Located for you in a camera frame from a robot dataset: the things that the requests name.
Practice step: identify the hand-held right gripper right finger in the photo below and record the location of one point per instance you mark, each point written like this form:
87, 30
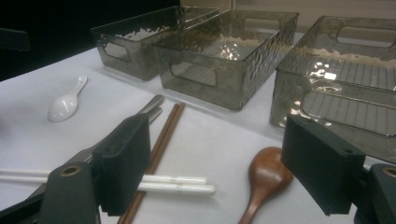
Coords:
320, 165

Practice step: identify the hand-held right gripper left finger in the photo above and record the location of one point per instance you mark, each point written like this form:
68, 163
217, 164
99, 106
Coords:
124, 161

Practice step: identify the brown wooden chopstick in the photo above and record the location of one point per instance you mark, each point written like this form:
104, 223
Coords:
170, 133
164, 133

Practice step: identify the white chopstick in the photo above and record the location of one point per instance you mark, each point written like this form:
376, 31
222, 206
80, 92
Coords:
186, 188
174, 179

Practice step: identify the brown wooden spoon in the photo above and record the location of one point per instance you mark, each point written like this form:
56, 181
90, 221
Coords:
267, 177

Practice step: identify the metal fork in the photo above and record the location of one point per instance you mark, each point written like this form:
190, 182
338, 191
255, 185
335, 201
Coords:
155, 115

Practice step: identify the smoky clear plastic bin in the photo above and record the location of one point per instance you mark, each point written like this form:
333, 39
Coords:
137, 62
339, 90
227, 87

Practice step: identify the white ceramic spoon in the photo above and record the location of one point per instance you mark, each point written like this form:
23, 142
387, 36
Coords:
63, 107

